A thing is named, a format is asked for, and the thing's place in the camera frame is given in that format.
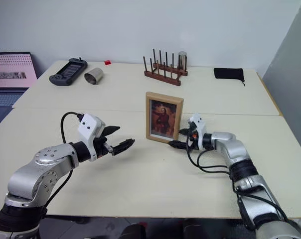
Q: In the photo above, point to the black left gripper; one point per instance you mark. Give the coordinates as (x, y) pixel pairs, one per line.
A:
(100, 147)

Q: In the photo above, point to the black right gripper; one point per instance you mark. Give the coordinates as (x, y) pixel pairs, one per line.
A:
(193, 139)

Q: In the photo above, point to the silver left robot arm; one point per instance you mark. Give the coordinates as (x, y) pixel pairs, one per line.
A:
(44, 171)

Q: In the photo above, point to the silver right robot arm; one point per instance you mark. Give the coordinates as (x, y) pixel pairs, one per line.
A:
(250, 179)

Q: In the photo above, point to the brown wooden peg rack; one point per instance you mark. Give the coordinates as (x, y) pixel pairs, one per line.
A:
(165, 73)

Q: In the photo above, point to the short steel cup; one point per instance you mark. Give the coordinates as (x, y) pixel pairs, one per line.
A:
(94, 75)

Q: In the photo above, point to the small red block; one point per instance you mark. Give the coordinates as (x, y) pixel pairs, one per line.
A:
(107, 62)

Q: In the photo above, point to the tall steel cylinder cup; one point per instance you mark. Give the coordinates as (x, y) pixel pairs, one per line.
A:
(182, 61)

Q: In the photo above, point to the black handheld game controller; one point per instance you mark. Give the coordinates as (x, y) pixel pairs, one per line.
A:
(67, 72)

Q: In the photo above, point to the dark rounded shape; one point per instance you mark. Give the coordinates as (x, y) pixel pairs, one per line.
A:
(133, 231)

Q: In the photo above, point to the open laptop pink screen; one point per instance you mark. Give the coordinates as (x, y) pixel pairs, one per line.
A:
(11, 72)

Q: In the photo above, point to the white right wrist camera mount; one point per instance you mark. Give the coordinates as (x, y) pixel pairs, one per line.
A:
(200, 127)

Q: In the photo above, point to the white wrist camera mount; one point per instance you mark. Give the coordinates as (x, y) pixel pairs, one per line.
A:
(200, 127)
(88, 127)

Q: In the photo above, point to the wooden picture frame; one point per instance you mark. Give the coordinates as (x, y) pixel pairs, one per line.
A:
(164, 117)

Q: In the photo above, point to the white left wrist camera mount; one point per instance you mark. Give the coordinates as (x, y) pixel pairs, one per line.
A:
(88, 127)

